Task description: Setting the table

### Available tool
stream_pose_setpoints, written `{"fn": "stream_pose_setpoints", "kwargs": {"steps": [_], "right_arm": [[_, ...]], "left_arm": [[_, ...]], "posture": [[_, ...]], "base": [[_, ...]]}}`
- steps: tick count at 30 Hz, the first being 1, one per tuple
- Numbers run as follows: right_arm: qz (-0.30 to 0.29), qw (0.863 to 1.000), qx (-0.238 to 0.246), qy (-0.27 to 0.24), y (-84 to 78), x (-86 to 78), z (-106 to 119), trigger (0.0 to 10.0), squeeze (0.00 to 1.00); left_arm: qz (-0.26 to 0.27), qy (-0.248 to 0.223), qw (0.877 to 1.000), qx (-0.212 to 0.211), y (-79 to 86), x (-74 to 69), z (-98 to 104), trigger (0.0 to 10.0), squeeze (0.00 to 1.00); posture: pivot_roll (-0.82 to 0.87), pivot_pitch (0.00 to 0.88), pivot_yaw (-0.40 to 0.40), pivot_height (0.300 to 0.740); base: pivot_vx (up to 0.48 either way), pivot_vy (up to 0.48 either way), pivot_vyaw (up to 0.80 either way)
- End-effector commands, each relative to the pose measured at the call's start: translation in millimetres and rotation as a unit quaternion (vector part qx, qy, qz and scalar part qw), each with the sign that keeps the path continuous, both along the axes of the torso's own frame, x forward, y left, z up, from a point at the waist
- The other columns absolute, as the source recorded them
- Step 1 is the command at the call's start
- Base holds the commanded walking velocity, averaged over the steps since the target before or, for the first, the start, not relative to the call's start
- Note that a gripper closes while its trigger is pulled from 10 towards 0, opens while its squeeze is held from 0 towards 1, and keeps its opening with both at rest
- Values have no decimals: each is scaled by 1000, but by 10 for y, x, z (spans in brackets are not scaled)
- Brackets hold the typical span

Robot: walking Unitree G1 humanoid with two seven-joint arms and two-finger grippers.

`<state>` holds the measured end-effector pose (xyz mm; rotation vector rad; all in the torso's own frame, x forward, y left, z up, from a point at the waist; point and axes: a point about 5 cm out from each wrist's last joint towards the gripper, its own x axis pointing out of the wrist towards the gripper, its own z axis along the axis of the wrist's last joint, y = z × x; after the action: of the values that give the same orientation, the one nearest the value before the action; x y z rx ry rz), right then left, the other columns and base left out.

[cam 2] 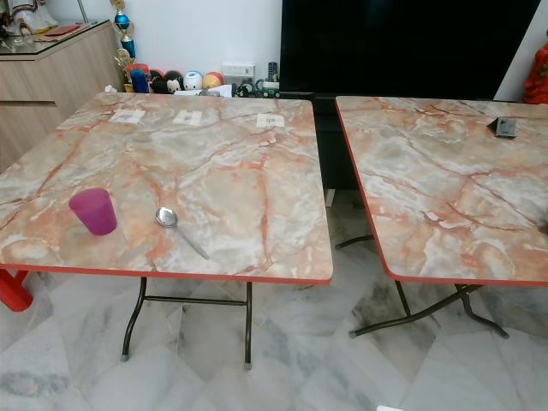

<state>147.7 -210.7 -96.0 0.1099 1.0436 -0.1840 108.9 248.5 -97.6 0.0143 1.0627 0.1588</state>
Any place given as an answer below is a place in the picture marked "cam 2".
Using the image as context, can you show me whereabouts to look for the small black flat device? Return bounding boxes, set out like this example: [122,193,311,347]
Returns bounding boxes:
[487,116,519,140]

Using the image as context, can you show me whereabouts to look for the white ceramic figurine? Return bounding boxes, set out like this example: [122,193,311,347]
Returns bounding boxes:
[4,0,57,35]

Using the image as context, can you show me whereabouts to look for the silver metal spoon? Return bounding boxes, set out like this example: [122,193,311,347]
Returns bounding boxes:
[156,206,211,260]

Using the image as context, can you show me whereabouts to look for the black toy figure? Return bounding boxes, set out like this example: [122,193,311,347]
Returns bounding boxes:
[150,70,183,95]

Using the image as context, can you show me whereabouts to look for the light wood cabinet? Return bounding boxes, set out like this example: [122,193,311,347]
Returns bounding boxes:
[0,21,127,170]

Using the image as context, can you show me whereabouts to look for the flat red packet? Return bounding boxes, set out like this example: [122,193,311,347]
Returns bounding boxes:
[43,24,82,38]

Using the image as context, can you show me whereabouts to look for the blue and gold trophy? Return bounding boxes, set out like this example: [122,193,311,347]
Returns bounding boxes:
[111,0,136,59]

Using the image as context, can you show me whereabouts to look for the red plastic stool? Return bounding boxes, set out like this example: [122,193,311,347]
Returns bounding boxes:
[0,269,33,313]

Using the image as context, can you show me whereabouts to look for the small gold trophy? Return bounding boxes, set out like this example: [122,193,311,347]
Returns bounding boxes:
[115,50,134,91]

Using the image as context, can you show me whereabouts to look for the marble pattern folding table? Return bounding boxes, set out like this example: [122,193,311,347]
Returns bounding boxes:
[0,91,335,371]
[335,96,548,339]

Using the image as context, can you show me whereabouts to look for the large black television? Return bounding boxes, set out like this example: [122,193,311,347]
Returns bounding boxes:
[279,0,542,97]

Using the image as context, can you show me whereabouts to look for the purple plastic cup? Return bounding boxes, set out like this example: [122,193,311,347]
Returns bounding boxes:
[68,188,118,236]

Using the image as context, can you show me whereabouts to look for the red and blue toy figure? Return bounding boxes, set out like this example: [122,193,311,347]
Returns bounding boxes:
[128,63,151,93]

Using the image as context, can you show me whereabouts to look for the white wall socket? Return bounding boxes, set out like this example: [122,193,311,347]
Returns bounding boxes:
[221,62,256,80]

